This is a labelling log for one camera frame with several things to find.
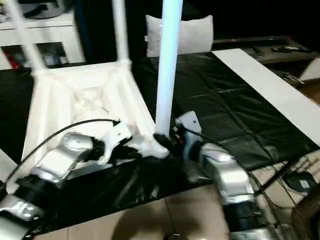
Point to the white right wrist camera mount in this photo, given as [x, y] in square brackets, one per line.
[191, 122]

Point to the white flat panel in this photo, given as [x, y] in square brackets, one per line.
[270, 87]

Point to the black metal stand leg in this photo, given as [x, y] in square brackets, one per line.
[282, 175]

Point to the white glass-door cabinet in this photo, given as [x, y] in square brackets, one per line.
[50, 27]

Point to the brown woven stool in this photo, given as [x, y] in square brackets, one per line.
[307, 217]

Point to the white plastic table top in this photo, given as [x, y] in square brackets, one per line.
[87, 100]

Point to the grey printed cushion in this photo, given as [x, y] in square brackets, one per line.
[195, 35]

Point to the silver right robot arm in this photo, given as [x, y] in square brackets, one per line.
[230, 180]

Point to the brown low bench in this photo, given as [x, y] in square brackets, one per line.
[287, 56]

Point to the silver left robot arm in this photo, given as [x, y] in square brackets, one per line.
[55, 160]

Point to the dark round robot part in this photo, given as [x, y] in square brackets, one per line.
[175, 237]

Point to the grey round floor pedal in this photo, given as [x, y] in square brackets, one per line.
[300, 182]

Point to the black work mat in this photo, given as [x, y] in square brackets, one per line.
[225, 100]

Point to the black flat television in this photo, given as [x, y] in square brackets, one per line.
[250, 40]

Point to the white cardboard box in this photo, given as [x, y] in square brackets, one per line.
[311, 71]

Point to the black sofa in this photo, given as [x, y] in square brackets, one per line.
[100, 27]

